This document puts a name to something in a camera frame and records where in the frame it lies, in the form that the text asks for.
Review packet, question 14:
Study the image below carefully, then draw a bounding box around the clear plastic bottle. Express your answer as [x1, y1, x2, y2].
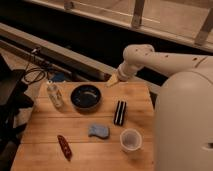
[47, 80, 63, 108]

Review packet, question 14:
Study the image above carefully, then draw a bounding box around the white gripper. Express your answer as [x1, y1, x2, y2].
[106, 61, 139, 87]

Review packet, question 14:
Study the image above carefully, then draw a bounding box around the red pocket knife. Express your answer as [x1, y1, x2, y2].
[57, 135, 72, 161]

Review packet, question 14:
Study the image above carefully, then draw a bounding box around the black chair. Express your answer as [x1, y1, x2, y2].
[0, 53, 34, 171]

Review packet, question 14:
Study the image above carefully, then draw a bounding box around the clear plastic cup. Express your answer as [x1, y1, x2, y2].
[120, 128, 143, 153]

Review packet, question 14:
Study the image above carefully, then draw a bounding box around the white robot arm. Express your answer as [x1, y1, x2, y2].
[108, 44, 213, 171]

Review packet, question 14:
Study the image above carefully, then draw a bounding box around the blue sponge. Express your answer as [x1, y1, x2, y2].
[88, 124, 110, 139]

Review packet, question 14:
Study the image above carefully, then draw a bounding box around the dark blue bowl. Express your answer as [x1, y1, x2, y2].
[70, 84, 102, 110]

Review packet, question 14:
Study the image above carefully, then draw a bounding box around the black cable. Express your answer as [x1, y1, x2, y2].
[22, 49, 51, 84]

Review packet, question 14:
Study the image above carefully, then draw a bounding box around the black white striped box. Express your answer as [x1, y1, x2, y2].
[114, 101, 127, 126]

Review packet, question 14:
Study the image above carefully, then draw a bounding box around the blue object behind table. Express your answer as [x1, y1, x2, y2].
[51, 73, 65, 82]

